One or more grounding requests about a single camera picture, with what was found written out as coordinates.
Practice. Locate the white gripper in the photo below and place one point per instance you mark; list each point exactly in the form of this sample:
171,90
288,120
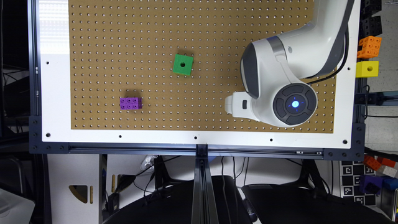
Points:
239,105

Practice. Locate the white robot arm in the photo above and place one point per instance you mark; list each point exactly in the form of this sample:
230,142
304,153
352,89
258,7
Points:
272,69

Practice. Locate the orange block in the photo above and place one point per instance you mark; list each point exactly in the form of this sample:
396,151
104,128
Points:
370,47

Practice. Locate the dark purple block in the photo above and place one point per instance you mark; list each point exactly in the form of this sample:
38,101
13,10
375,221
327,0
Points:
370,184

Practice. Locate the green cube with hole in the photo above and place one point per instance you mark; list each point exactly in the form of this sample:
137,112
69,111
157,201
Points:
182,64

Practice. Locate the brown pegboard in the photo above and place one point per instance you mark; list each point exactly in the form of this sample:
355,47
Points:
126,48

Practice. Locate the black chair right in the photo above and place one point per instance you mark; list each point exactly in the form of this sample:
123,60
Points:
306,201

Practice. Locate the black chair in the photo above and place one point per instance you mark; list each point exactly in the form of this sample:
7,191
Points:
171,201
306,201

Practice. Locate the black chair left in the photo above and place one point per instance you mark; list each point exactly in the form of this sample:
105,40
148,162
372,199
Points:
171,201

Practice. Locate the fiducial marker board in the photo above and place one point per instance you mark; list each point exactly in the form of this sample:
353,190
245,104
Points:
350,173

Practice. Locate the yellow cube with hole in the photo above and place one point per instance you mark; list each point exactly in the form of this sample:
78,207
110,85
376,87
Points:
367,69

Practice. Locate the orange red blocks pile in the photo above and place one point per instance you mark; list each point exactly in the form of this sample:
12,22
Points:
381,165

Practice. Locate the black cubes stack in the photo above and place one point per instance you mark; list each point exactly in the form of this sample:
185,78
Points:
370,24

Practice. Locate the black aluminium frame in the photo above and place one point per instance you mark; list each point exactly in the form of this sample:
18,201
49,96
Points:
74,165

